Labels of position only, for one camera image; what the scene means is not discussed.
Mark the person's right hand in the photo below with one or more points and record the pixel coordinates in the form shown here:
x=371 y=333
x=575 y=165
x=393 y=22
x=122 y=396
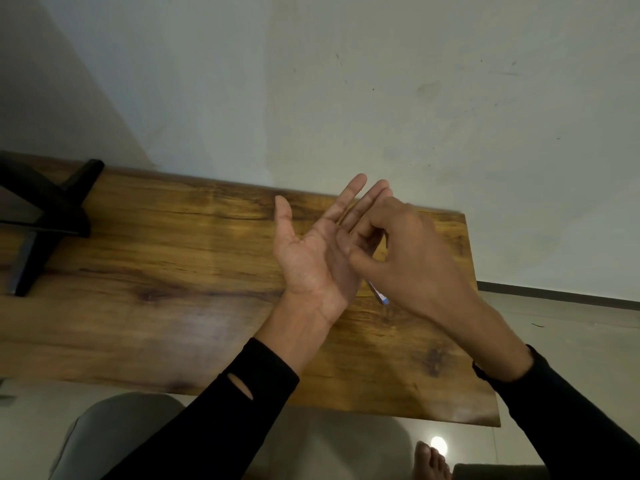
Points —
x=420 y=264

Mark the person's left hand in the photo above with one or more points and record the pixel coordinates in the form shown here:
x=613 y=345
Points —
x=305 y=264

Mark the person's left middle finger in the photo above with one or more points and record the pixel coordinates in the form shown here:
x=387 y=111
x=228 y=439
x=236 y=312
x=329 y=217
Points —
x=367 y=199

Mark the person's right thumb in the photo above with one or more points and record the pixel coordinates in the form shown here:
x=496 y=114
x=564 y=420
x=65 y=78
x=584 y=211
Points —
x=369 y=267

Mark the person's left thumb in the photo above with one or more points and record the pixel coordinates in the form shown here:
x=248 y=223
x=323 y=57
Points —
x=284 y=219

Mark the person's right forearm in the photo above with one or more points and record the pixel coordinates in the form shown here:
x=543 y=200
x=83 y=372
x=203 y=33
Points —
x=550 y=404

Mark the person's left forearm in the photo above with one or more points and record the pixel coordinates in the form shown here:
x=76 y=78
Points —
x=240 y=394

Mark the white pen with blue tip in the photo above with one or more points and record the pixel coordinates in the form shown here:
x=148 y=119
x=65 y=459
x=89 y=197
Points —
x=380 y=294

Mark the dark baseboard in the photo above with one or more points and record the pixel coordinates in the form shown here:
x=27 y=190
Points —
x=560 y=294

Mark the person's right foot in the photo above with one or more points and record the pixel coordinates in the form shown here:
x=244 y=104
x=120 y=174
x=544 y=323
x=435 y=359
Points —
x=430 y=464

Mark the black stand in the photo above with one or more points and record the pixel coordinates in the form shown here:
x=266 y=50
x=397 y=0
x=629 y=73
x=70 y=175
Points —
x=47 y=214

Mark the person's right leg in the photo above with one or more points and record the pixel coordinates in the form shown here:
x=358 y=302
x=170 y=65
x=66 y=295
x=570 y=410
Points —
x=500 y=472

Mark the person's leg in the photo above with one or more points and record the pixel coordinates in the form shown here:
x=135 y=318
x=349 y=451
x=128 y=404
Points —
x=500 y=472
x=115 y=434

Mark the person's left leg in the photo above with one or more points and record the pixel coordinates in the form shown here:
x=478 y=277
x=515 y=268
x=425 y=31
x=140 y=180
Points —
x=115 y=434

